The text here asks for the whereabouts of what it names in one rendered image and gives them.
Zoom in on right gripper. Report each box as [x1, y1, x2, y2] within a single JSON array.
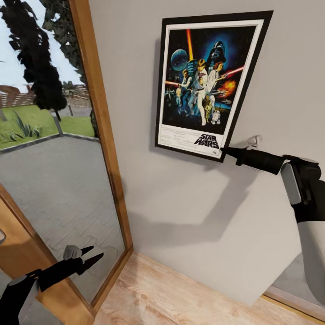
[[221, 147, 271, 171]]

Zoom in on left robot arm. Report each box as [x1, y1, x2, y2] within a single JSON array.
[[0, 245, 104, 325]]

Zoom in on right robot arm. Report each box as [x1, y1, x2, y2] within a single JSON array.
[[221, 135, 325, 305]]

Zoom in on poster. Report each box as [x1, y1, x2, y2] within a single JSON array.
[[154, 10, 274, 163]]

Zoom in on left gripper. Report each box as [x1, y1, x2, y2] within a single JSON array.
[[53, 246, 104, 283]]

